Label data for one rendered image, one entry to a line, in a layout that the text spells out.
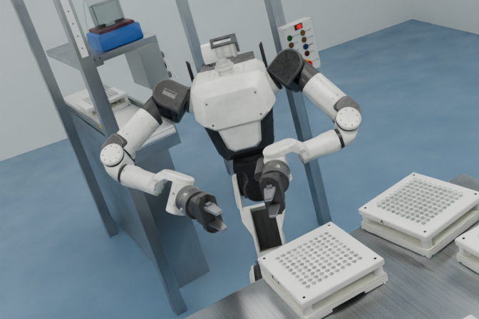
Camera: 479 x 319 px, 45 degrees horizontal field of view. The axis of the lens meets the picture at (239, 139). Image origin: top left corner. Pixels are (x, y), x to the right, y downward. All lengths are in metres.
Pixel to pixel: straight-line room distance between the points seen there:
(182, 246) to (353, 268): 1.78
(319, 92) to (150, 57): 1.04
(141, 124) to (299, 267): 0.74
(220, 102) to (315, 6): 4.73
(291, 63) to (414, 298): 0.84
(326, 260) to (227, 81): 0.69
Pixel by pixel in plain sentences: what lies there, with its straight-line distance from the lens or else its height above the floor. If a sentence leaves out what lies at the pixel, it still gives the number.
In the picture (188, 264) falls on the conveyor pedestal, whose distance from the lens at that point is 3.24.
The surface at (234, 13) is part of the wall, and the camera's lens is 6.25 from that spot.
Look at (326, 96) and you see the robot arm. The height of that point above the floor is 1.19.
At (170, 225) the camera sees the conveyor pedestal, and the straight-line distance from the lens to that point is 3.09.
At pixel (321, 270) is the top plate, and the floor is 0.94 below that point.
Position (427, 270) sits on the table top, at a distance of 1.59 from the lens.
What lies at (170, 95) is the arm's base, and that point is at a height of 1.30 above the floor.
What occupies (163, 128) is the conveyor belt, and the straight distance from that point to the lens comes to 2.81.
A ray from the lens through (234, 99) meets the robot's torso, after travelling 1.89.
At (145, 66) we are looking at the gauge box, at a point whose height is 1.24.
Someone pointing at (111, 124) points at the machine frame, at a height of 1.07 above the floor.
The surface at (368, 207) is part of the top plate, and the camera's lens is 1.73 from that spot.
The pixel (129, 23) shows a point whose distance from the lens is 2.57.
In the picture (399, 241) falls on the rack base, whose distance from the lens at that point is 1.67.
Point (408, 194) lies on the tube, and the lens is 1.75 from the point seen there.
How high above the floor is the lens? 1.85
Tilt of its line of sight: 23 degrees down
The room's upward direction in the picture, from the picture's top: 16 degrees counter-clockwise
